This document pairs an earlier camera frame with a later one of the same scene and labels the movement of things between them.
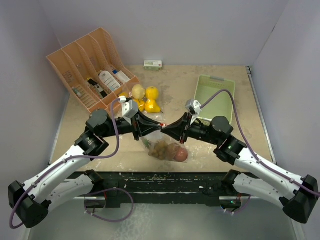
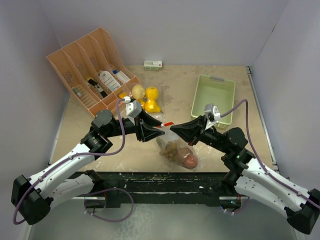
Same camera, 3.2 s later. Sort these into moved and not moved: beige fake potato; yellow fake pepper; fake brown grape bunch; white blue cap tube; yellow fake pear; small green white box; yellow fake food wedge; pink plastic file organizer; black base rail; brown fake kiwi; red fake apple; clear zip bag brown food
Moved: brown fake kiwi; red fake apple; fake brown grape bunch; clear zip bag brown food
Not moved: small green white box; yellow fake pepper; yellow fake pear; beige fake potato; white blue cap tube; yellow fake food wedge; pink plastic file organizer; black base rail
